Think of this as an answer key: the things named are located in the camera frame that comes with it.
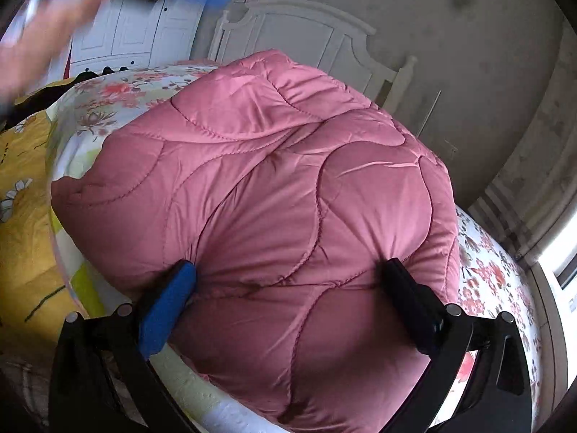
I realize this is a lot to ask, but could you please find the striped curtain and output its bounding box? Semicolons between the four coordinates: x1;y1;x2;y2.
469;144;577;258

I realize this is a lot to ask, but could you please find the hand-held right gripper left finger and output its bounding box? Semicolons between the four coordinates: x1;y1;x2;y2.
49;259;199;433

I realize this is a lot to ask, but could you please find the white bed headboard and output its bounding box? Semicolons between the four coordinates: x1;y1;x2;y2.
207;0;418;118

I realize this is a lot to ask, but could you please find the pink quilted comforter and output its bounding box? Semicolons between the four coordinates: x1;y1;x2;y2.
50;49;461;433

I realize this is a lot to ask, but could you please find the window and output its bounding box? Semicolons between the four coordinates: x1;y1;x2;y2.
538;216;577;398

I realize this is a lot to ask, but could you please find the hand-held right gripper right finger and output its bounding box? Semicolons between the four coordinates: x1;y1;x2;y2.
381;258;533;433

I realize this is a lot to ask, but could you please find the person's left hand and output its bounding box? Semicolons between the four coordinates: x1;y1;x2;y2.
0;0;109;109

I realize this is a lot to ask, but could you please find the black cloth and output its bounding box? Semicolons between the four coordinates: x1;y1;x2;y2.
72;66;132;86

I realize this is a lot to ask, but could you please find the yellow floral sheet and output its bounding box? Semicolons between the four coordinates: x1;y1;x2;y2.
0;76;109;325

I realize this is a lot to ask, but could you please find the plaid cloth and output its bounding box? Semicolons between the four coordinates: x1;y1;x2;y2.
0;352;59;429

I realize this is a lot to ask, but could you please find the floral bed sheet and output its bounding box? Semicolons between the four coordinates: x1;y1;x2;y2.
47;58;544;433

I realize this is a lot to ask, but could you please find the white wardrobe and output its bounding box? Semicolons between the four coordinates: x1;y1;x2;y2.
67;0;224;70

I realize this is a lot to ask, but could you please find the thin metal pole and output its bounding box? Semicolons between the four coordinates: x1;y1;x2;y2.
417;90;442;138

